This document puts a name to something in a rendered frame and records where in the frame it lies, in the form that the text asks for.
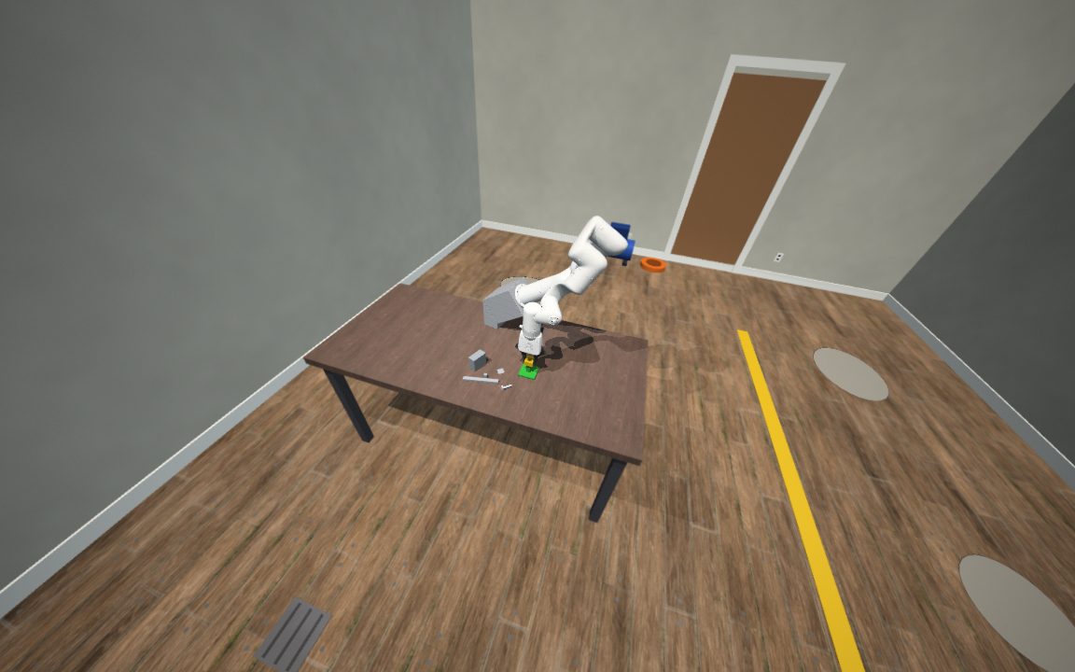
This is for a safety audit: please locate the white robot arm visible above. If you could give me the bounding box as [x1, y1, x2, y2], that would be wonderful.
[515, 217, 628, 337]

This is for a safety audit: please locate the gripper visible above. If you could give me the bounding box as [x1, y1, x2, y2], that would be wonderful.
[515, 331, 546, 364]

